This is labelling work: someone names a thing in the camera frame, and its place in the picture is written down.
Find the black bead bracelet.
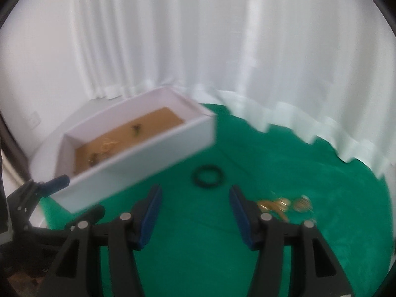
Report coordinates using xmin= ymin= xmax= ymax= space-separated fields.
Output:
xmin=192 ymin=165 xmax=224 ymax=189

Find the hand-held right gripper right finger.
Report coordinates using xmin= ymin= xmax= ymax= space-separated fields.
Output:
xmin=230 ymin=186 xmax=356 ymax=297

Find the white rectangular box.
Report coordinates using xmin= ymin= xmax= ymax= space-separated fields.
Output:
xmin=29 ymin=87 xmax=217 ymax=214

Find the green table cloth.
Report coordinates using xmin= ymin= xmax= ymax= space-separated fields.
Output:
xmin=40 ymin=103 xmax=391 ymax=297

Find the gold and silver jewelry piece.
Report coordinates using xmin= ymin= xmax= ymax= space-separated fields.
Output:
xmin=292 ymin=195 xmax=313 ymax=212

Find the thin gold chain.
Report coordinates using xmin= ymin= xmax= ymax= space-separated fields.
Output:
xmin=272 ymin=196 xmax=293 ymax=212

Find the yellow bangle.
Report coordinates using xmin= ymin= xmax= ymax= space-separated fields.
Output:
xmin=257 ymin=199 xmax=290 ymax=222

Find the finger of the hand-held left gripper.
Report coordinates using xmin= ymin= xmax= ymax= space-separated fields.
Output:
xmin=31 ymin=175 xmax=70 ymax=198
xmin=66 ymin=205 xmax=106 ymax=230

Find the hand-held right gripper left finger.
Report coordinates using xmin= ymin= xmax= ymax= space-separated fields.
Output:
xmin=37 ymin=184 xmax=163 ymax=297

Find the white curtain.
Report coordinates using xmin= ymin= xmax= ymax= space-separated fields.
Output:
xmin=71 ymin=0 xmax=198 ymax=101
xmin=186 ymin=0 xmax=393 ymax=180

